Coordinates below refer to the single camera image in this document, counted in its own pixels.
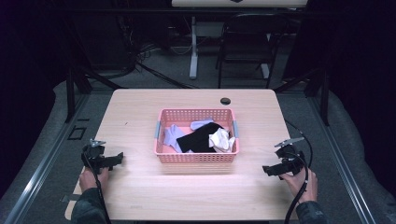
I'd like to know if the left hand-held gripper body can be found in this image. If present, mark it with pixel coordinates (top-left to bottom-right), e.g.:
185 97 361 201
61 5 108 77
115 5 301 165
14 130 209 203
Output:
81 138 110 175

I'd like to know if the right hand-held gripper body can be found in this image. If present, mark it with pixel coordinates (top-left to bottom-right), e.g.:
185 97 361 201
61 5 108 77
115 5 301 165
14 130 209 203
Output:
274 137 307 176

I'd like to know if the person's left hand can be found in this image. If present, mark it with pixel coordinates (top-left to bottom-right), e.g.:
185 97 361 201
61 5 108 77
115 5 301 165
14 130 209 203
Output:
78 167 110 193

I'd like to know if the person's right hand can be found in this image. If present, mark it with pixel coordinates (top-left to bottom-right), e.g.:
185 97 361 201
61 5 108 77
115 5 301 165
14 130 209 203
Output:
279 167 318 203

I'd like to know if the lavender sock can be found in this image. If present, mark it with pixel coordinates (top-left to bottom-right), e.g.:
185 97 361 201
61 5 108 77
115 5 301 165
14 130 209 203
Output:
190 118 216 131
163 123 191 154

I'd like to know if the white sock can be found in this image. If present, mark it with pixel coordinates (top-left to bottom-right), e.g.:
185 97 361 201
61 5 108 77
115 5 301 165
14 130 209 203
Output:
208 127 236 154

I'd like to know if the black metal stand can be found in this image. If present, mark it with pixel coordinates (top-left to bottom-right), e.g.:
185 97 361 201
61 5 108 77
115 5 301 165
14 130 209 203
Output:
274 66 332 127
64 46 129 124

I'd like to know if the pink perforated plastic basket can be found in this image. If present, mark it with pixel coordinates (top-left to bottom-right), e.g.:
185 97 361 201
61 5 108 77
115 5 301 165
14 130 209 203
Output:
153 107 241 164

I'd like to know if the black sock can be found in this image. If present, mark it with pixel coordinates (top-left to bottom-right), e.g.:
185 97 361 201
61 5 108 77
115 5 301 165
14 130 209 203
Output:
176 121 231 154

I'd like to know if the black folding chair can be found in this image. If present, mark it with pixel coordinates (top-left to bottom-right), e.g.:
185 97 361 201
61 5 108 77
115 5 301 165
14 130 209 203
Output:
215 12 290 90

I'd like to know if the white desk with legs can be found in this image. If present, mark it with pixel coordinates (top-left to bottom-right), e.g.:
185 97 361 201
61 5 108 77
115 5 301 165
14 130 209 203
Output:
171 0 309 80

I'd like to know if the thin black cable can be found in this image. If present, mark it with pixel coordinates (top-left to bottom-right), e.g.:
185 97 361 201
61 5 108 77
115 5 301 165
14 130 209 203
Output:
283 119 314 170

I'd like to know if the thick black gripper cable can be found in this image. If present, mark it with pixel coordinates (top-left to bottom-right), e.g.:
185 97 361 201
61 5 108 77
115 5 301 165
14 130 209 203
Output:
82 152 112 224
283 152 310 224

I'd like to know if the aluminium floor rail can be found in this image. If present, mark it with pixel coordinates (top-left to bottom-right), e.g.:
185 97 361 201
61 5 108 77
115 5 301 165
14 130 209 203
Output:
306 95 378 224
3 92 92 224

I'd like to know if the bundle of floor cables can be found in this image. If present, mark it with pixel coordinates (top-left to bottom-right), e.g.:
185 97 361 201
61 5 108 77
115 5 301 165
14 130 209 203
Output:
116 12 202 91

